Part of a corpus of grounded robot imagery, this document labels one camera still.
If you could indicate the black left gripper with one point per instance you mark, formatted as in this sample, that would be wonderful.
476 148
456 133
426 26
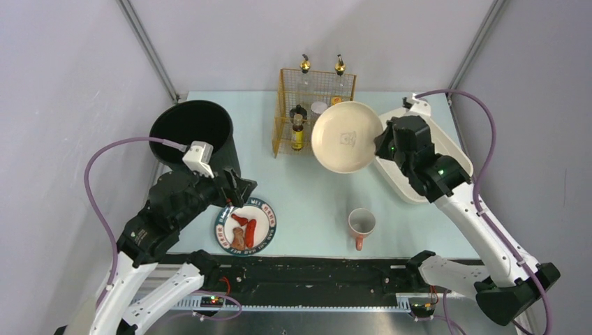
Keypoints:
235 188

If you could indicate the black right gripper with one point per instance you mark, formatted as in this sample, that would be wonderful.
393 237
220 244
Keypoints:
386 142

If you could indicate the green rimmed printed plate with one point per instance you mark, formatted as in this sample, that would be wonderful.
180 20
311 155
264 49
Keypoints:
255 208

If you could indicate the cream plate with bear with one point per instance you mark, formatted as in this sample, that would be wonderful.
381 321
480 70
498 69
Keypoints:
342 139

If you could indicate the small yellow label bottle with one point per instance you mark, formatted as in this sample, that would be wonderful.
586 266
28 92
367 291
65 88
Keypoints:
297 137

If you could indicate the pink ceramic mug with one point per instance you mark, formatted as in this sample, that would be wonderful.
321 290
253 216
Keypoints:
361 223

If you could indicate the silver lid spice jar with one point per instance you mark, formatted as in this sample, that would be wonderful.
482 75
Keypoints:
317 108

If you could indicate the oil bottle with brown liquid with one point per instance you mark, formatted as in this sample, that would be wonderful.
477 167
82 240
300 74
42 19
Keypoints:
340 79

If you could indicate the clear glass oil bottle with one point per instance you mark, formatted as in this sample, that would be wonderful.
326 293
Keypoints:
304 80

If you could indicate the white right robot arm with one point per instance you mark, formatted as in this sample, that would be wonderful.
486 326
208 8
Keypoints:
512 279

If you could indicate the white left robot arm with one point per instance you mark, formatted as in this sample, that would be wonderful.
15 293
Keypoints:
173 202

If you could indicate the small red food piece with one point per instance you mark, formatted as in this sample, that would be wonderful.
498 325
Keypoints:
241 220

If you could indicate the white plastic basin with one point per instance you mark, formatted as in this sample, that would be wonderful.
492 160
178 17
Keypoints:
444 145

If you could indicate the red sausage on plate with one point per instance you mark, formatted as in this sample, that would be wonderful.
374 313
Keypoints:
250 233

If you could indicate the brown meat piece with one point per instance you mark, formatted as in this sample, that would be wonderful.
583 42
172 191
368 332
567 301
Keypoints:
238 242

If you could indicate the black plastic trash bin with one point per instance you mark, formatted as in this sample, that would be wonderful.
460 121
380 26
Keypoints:
201 120

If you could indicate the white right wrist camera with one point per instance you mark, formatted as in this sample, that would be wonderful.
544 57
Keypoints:
416 106

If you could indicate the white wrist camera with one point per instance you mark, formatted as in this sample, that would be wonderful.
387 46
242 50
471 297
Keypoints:
197 158
416 106

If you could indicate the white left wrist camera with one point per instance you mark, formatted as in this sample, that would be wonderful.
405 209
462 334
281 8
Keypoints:
197 158

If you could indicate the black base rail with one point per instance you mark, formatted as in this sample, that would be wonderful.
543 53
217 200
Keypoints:
312 282

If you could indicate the yellow wire basket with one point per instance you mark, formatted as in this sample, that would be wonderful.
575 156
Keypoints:
322 89

